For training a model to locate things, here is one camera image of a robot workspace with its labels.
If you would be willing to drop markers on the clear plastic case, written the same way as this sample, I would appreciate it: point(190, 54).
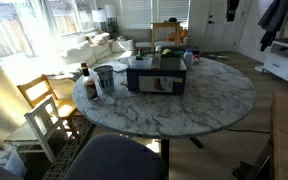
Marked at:
point(145, 63)

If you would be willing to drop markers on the dark blue cardboard box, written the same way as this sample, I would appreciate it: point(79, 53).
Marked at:
point(167, 75)

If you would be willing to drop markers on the grey metal tin can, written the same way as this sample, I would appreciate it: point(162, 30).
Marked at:
point(104, 74)

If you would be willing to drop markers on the dark sauce bottle red cap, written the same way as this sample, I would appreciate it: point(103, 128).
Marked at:
point(89, 83)

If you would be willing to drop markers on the white plastic bottle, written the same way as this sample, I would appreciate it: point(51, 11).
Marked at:
point(188, 58)

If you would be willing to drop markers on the white sectional sofa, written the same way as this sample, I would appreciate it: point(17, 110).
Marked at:
point(99, 50)

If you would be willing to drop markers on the round white marble table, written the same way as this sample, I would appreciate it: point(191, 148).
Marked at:
point(215, 96)

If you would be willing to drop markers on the patterned floor rug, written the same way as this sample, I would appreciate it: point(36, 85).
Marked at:
point(70, 150)

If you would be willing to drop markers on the white table lamp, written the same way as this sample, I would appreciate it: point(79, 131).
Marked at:
point(99, 16)

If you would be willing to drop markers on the white entry door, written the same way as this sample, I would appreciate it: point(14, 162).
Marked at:
point(221, 34)

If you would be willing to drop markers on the yellow wooden child chair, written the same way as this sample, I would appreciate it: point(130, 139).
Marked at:
point(38, 89)

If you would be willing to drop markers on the white wooden child chair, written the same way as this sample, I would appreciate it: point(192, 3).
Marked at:
point(41, 123)

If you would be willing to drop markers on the white drawer cabinet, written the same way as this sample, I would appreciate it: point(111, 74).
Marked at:
point(276, 61)

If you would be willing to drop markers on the dark hanging coat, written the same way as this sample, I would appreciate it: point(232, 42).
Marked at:
point(272, 21)

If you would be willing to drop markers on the tall wooden chair frame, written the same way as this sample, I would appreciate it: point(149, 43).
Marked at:
point(162, 29)

